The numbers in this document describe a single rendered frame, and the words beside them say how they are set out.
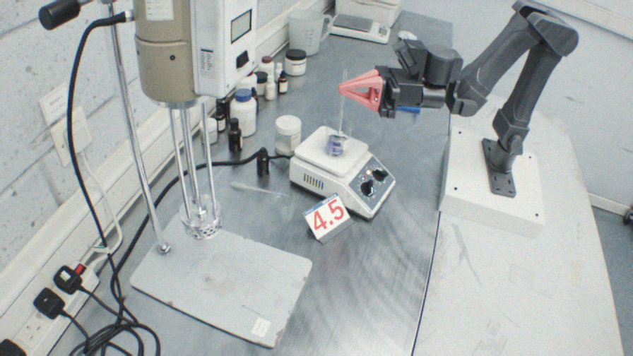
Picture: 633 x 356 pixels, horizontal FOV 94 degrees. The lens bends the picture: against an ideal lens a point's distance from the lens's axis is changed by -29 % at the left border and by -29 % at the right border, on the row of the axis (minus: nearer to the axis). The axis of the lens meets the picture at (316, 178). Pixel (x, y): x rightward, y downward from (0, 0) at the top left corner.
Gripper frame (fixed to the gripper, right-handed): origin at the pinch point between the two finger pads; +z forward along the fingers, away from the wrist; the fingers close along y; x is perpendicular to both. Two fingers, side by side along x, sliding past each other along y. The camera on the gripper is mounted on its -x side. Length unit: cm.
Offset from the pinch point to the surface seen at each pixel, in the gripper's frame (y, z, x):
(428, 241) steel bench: 16.1, -18.6, 25.3
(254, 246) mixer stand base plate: 17.0, 16.3, 23.6
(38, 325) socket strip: 39, 55, 20
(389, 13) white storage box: -105, -38, 18
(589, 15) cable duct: -97, -148, -4
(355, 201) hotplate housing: 8.1, -3.6, 20.9
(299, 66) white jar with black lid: -51, 5, 21
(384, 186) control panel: 3.2, -10.7, 21.6
